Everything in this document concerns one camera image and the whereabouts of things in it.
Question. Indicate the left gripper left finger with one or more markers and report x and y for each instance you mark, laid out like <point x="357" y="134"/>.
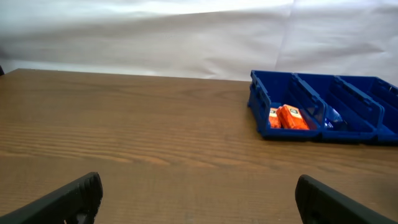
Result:
<point x="68" y="202"/>

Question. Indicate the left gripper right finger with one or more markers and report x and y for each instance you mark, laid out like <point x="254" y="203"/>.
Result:
<point x="326" y="205"/>

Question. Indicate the blue candy pack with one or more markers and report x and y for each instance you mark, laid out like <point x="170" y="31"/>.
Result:
<point x="333" y="115"/>

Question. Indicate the orange candy box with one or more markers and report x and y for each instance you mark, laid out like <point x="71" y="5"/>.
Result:
<point x="273" y="119"/>
<point x="292" y="118"/>

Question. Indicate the blue tray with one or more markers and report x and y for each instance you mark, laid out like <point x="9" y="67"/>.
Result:
<point x="280" y="90"/>

